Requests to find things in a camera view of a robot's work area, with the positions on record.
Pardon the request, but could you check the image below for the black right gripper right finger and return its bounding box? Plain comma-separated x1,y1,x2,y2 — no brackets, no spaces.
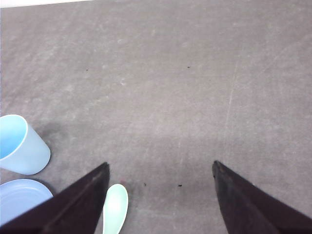
212,160,312,234

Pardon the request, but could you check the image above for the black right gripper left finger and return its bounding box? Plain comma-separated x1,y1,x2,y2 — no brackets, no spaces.
0,162,110,234

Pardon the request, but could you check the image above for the mint green plastic spoon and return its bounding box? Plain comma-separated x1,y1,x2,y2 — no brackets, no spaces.
102,184,129,234

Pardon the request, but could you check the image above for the light blue plastic cup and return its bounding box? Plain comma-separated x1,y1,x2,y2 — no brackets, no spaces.
0,114,51,175

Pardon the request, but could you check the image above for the blue plastic plate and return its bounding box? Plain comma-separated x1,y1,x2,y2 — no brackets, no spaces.
0,179,53,225

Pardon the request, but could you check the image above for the dark grey table cloth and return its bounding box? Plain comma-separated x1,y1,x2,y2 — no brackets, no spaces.
0,0,312,234

